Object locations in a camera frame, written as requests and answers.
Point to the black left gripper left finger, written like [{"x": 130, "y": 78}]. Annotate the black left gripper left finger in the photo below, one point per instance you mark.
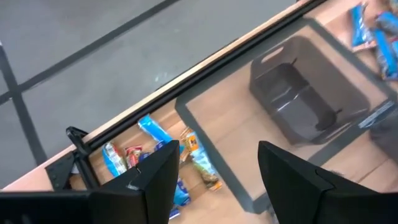
[{"x": 146, "y": 193}]

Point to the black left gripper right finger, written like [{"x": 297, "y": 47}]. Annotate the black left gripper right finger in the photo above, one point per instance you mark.
[{"x": 289, "y": 186}]

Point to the gold granola bar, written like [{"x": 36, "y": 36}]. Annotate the gold granola bar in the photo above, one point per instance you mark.
[{"x": 184, "y": 146}]

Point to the beige blue orange granola bar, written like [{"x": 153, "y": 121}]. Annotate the beige blue orange granola bar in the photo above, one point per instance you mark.
[{"x": 202, "y": 158}]

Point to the red granola bar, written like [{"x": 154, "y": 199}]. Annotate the red granola bar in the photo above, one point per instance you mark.
[{"x": 133, "y": 155}]

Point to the light blue granola bar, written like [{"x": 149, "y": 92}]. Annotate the light blue granola bar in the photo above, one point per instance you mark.
[{"x": 154, "y": 129}]

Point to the blue granola bar pink ends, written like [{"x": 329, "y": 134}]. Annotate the blue granola bar pink ends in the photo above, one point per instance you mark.
[{"x": 387, "y": 22}]

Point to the grey translucent plastic bin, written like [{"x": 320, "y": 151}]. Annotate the grey translucent plastic bin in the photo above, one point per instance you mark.
[
  {"x": 292, "y": 102},
  {"x": 385, "y": 137}
]

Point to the black aluminium rig frame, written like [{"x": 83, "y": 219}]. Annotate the black aluminium rig frame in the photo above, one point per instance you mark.
[{"x": 60, "y": 174}]

